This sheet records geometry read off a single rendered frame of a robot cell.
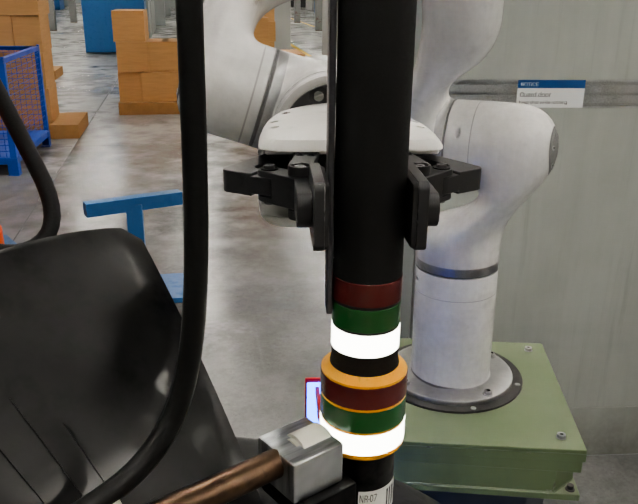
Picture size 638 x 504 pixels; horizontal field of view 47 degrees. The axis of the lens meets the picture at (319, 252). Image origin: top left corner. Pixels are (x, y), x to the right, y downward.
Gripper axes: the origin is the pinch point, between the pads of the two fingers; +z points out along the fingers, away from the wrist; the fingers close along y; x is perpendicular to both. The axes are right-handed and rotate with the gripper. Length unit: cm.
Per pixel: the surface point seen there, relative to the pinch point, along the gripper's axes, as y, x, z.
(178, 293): 54, -143, -327
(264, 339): 8, -146, -278
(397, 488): -6.9, -33.6, -22.8
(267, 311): 7, -146, -309
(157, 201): 63, -96, -338
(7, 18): 265, -22, -753
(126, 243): 13.0, -4.9, -9.4
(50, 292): 15.9, -5.7, -3.8
